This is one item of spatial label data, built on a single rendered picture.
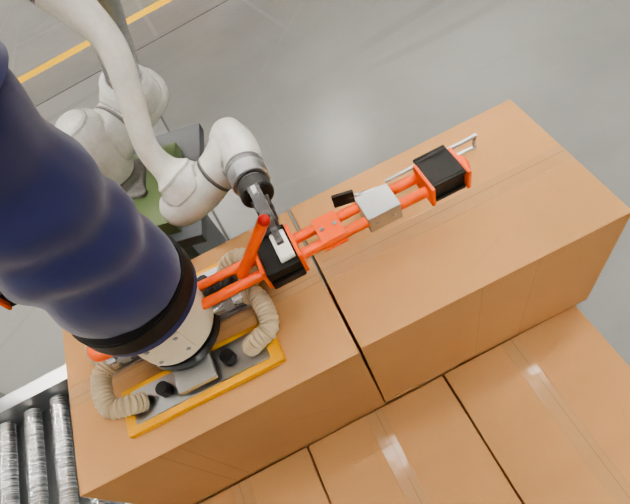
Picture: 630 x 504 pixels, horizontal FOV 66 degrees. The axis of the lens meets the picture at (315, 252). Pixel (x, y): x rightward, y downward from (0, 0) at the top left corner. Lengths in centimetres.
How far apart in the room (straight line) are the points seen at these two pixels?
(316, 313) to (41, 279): 53
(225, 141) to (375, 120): 165
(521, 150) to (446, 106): 152
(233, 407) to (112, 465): 26
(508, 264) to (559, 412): 46
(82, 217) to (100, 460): 59
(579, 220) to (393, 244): 37
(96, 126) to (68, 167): 88
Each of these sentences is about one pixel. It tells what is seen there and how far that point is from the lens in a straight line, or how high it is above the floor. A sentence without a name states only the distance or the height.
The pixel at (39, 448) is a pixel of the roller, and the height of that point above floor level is 54.
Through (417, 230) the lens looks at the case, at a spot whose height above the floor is 94.
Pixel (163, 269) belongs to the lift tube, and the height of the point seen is 126.
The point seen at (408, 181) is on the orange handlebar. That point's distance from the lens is 96.
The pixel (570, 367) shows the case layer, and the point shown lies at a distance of 139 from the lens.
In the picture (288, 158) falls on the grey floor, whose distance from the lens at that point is 262.
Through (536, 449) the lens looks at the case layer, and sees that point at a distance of 132.
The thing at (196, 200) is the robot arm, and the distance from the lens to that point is 115.
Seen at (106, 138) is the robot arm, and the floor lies 100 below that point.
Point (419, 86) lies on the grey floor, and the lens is 282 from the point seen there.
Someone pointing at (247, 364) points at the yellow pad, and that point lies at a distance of 98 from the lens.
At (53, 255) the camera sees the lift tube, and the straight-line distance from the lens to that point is 67.
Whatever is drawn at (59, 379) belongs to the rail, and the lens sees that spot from 172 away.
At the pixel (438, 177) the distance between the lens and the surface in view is 94.
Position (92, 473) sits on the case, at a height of 94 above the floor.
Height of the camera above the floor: 183
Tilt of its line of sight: 56 degrees down
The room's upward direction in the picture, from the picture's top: 25 degrees counter-clockwise
